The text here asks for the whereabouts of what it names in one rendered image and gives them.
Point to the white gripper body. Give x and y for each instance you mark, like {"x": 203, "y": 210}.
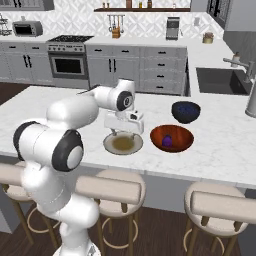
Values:
{"x": 121, "y": 125}

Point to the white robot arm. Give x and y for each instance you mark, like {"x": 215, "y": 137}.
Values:
{"x": 66, "y": 140}

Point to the purple eggplant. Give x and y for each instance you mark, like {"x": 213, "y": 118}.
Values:
{"x": 167, "y": 141}

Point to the dark blue bowl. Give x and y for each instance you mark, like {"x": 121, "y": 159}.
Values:
{"x": 186, "y": 111}

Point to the beige round plate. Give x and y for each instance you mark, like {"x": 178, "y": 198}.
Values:
{"x": 110, "y": 145}

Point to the red-brown wooden plate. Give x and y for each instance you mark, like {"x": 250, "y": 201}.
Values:
{"x": 181, "y": 138}

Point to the grey base cupboard run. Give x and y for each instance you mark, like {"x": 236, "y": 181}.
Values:
{"x": 133, "y": 68}
{"x": 23, "y": 63}

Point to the beige bar stool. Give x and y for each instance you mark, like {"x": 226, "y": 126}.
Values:
{"x": 10, "y": 180}
{"x": 113, "y": 191}
{"x": 220, "y": 206}

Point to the steel stove with oven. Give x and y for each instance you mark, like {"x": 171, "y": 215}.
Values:
{"x": 68, "y": 63}

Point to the dark sink basin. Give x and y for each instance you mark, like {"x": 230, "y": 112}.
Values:
{"x": 218, "y": 81}

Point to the grey coffee machine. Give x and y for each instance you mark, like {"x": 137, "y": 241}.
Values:
{"x": 173, "y": 28}

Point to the beige jar with lid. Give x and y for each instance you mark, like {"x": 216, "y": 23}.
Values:
{"x": 208, "y": 38}

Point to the grey metal cylinder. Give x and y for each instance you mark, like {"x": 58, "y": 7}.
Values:
{"x": 251, "y": 100}

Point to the small soap bottle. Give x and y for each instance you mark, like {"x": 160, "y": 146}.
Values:
{"x": 236, "y": 59}

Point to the grey metal tap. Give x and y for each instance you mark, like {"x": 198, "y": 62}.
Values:
{"x": 247, "y": 68}

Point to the grey toaster oven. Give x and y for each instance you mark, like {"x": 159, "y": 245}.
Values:
{"x": 27, "y": 28}

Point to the rail with hanging tools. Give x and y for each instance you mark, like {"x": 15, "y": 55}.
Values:
{"x": 116, "y": 20}

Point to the dark wooden wall shelf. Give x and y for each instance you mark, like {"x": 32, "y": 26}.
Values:
{"x": 143, "y": 10}

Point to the grey wall cupboard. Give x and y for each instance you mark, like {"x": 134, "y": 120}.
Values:
{"x": 26, "y": 4}

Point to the glass-door wall cupboard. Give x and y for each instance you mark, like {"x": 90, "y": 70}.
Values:
{"x": 230, "y": 13}

